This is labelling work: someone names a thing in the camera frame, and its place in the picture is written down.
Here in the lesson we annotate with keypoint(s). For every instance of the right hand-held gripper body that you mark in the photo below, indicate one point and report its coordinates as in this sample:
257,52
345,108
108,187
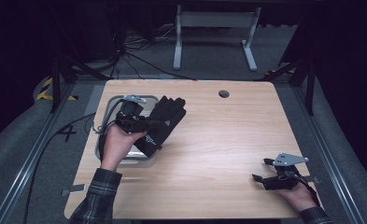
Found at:
284,183

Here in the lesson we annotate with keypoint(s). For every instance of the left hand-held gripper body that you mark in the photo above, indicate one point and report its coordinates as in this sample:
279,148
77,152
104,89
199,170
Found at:
131,118

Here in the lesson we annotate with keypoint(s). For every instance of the black glove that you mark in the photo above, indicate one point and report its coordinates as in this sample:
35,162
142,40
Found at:
165,124

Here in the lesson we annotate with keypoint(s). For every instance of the person's right hand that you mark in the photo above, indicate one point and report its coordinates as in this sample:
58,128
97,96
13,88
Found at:
301,197

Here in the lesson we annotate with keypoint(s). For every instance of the person's left hand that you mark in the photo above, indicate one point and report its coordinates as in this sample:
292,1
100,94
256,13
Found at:
117,147

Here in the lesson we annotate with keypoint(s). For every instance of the grey table grommet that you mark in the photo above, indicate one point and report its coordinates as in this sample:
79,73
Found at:
223,93

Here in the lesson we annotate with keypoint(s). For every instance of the black tripod stand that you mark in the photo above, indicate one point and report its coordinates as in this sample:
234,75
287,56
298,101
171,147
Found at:
310,90
56,84

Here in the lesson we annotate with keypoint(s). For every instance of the grey tape strip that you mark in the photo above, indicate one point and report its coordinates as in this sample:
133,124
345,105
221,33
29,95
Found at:
77,188

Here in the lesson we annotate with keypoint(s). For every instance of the yellow and black floor tape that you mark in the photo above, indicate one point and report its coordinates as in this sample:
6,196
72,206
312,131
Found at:
44,90

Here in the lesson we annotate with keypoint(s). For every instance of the white metal stand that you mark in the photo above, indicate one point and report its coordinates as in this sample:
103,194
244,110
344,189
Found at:
215,19

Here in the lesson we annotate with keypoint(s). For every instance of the aluminium floor rail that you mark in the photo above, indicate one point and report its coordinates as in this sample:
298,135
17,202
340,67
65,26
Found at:
330,158
31,158

